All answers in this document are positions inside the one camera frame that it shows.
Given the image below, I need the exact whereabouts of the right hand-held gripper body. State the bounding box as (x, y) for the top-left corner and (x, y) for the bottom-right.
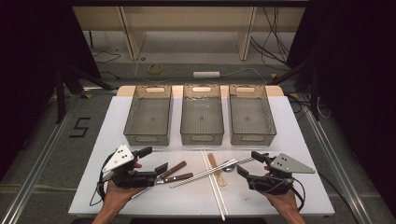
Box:
(246, 152), (316, 196)

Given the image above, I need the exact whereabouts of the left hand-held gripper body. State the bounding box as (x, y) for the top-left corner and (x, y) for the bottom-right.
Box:
(101, 144), (158, 189)

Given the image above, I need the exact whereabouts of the wooden-handled knife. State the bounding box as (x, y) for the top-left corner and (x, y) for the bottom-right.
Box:
(131, 160), (188, 200)

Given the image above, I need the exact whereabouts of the wooden-handled fork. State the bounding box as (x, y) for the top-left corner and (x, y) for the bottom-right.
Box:
(154, 172), (194, 185)

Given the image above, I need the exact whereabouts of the grey mesh bin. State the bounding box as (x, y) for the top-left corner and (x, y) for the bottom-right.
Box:
(228, 84), (277, 147)
(123, 85), (173, 147)
(180, 84), (225, 147)

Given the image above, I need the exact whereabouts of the person's left hand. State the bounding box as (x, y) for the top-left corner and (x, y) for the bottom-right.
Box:
(103, 180), (147, 210)

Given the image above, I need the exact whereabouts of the person's right hand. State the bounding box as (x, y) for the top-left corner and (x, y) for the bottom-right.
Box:
(262, 189), (302, 217)

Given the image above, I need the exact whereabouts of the black metal stand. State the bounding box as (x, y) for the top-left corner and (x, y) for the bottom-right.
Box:
(267, 55), (321, 122)
(54, 63), (114, 125)

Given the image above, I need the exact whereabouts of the yellow tape roll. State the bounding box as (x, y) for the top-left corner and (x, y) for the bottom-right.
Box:
(147, 63), (164, 76)

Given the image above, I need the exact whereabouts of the white power strip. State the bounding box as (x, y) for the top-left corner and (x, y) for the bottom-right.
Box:
(192, 71), (221, 79)

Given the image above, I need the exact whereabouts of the light wooden shelf unit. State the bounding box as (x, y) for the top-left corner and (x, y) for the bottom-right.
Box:
(72, 6), (306, 62)

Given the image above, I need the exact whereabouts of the black curtain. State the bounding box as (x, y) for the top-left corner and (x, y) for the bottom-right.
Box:
(0, 0), (102, 181)
(286, 0), (396, 216)

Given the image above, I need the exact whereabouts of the right hand-held gripper cable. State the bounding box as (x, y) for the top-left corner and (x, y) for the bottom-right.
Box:
(248, 176), (307, 213)

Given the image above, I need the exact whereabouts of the aluminium floor rail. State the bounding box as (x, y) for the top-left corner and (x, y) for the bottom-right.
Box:
(0, 92), (82, 224)
(300, 92), (375, 224)

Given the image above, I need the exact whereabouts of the black floor cable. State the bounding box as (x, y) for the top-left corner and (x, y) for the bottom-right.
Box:
(317, 172), (354, 224)
(99, 71), (121, 80)
(288, 92), (331, 122)
(92, 50), (121, 64)

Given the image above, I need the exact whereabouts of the white cable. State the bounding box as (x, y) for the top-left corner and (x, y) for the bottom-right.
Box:
(134, 59), (269, 86)

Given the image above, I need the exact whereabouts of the black cable bundle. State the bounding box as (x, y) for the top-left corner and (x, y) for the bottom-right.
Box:
(249, 7), (300, 68)

